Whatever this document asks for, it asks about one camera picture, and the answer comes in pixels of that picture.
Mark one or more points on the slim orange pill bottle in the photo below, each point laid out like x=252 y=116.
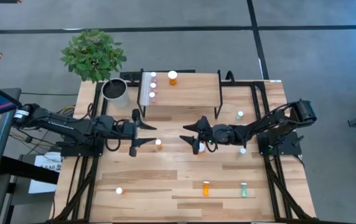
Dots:
x=158 y=142
x=206 y=189
x=119 y=190

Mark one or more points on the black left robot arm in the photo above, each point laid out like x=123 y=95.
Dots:
x=66 y=126

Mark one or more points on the wide orange pill bottle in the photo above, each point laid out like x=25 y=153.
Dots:
x=172 y=75
x=202 y=147

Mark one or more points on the white plant pot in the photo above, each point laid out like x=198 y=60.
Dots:
x=122 y=102

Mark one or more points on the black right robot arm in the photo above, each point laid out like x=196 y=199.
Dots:
x=271 y=121

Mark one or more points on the black table frame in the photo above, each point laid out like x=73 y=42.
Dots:
x=243 y=83

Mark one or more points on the green pill bottle white cap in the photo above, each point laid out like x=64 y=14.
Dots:
x=242 y=151
x=239 y=114
x=243 y=190

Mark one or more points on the wooden shelf black legs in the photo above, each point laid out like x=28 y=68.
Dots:
x=193 y=90

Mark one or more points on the white paper sheet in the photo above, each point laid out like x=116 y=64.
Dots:
x=45 y=186

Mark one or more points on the pink pill bottle white cap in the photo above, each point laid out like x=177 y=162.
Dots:
x=153 y=75
x=152 y=95
x=153 y=85

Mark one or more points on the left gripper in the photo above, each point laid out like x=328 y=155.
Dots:
x=125 y=129

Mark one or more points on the green leafy plant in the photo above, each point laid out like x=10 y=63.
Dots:
x=92 y=56

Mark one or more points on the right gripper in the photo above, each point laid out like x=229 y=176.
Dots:
x=218 y=134

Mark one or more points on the black power strip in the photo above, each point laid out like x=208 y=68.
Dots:
x=129 y=75

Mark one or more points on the black stand beam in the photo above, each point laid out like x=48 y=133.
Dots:
x=28 y=169

